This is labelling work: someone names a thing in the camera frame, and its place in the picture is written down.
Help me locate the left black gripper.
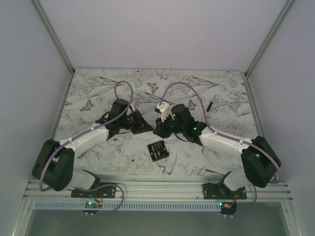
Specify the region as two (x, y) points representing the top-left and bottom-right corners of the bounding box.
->
(119, 109), (154, 135)

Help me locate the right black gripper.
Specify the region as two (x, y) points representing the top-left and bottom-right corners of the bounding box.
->
(153, 112), (185, 139)

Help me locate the black fuse box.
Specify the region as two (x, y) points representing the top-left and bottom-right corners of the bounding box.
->
(147, 140), (169, 162)

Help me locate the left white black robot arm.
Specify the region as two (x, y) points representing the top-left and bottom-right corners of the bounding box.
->
(31, 99), (153, 198)

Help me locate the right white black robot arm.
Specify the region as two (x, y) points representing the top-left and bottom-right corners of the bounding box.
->
(153, 102), (281, 199)

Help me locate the floral printed mat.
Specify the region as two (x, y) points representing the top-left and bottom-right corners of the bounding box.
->
(55, 69), (258, 176)

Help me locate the left green circuit board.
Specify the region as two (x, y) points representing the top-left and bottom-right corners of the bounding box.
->
(82, 201), (102, 214)

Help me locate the green circuit board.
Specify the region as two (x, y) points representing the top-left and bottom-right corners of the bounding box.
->
(220, 202), (237, 215)
(82, 201), (102, 214)

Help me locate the right green circuit board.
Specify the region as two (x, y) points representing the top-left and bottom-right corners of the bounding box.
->
(220, 202), (237, 215)

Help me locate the aluminium rail front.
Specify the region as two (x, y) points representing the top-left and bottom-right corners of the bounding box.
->
(23, 175), (293, 202)

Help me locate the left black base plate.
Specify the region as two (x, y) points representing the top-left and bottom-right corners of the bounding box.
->
(70, 182), (116, 199)

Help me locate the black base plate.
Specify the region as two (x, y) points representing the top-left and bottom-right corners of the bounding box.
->
(70, 182), (116, 199)
(202, 182), (247, 200)

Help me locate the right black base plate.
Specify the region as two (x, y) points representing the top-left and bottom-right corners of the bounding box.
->
(202, 182), (247, 200)

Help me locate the white slotted cable duct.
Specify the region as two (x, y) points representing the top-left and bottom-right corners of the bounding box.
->
(33, 200), (221, 212)

